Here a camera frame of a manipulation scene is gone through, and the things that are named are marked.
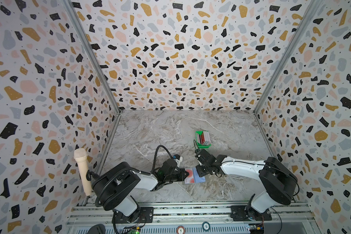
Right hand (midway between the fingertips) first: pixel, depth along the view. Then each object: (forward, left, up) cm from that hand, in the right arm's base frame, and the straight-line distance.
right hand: (198, 167), depth 88 cm
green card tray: (+17, -3, -4) cm, 18 cm away
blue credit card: (-6, +1, -1) cm, 7 cm away
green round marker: (-29, -2, -2) cm, 29 cm away
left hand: (-4, +4, +2) cm, 6 cm away
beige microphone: (-7, +52, +29) cm, 60 cm away
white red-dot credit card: (-6, +5, -2) cm, 8 cm away
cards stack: (+20, -5, +1) cm, 21 cm away
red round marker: (-31, +10, -1) cm, 32 cm away
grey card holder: (-5, +3, -2) cm, 6 cm away
